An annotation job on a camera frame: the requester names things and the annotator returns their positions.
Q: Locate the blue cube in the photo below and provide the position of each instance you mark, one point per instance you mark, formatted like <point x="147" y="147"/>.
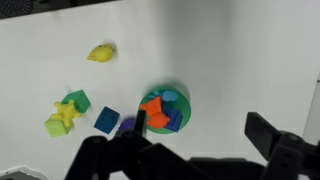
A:
<point x="107" y="120"/>

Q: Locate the green bowl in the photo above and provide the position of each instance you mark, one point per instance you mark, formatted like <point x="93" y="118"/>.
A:
<point x="182" y="104"/>

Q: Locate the light blue toy in bowl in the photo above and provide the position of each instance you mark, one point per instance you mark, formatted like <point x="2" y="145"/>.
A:
<point x="169" y="96"/>

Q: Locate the yellow spiky star toy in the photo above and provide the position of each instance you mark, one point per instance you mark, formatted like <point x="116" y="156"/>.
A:
<point x="66" y="112"/>

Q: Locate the orange toy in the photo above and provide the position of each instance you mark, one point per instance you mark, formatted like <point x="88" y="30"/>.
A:
<point x="153" y="108"/>

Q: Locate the lime green cube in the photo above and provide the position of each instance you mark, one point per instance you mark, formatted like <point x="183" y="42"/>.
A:
<point x="57" y="126"/>

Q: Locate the dark green cube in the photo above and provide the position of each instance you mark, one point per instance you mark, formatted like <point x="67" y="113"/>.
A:
<point x="81" y="101"/>

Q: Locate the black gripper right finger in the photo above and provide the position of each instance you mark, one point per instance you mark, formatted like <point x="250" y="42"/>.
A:
<point x="287" y="154"/>

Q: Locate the dark blue block in bowl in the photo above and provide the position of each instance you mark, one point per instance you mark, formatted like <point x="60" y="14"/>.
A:
<point x="175" y="119"/>

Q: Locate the purple spiky ball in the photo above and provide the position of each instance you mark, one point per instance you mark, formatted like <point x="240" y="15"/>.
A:
<point x="127" y="123"/>

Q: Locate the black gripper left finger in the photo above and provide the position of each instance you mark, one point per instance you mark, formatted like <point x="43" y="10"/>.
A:
<point x="128" y="152"/>

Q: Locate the yellow duck toy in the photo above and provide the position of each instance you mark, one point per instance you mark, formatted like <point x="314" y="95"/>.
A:
<point x="101" y="53"/>

